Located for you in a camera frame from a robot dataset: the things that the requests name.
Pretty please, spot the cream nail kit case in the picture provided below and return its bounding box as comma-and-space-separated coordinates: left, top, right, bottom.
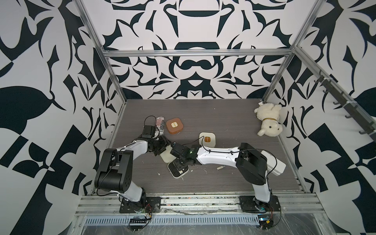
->
199, 132, 216, 147
160, 146, 190, 179

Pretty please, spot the brown nail kit case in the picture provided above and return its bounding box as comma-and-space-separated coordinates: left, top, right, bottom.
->
166, 117, 184, 135

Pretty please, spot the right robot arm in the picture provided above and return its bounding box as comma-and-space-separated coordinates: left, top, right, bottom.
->
170, 142, 272, 204

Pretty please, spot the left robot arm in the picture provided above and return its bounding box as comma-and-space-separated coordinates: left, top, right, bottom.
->
95, 125, 171, 207

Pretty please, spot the crushed flag print can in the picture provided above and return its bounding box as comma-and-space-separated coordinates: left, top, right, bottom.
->
156, 116, 165, 136

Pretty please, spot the white box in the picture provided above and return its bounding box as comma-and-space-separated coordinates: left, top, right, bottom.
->
261, 150, 286, 176

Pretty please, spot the white teddy bear plush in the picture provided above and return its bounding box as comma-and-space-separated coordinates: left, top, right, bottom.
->
254, 103, 283, 137

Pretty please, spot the right circuit board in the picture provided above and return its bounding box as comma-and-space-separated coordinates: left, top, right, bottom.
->
258, 214, 274, 231

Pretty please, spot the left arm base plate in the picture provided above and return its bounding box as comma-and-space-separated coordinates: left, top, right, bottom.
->
119, 197, 161, 213

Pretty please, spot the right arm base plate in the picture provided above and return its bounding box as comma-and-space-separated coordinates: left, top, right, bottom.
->
239, 195, 281, 214

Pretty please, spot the wall hook rail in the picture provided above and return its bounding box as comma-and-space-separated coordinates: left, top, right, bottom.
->
313, 70, 376, 142

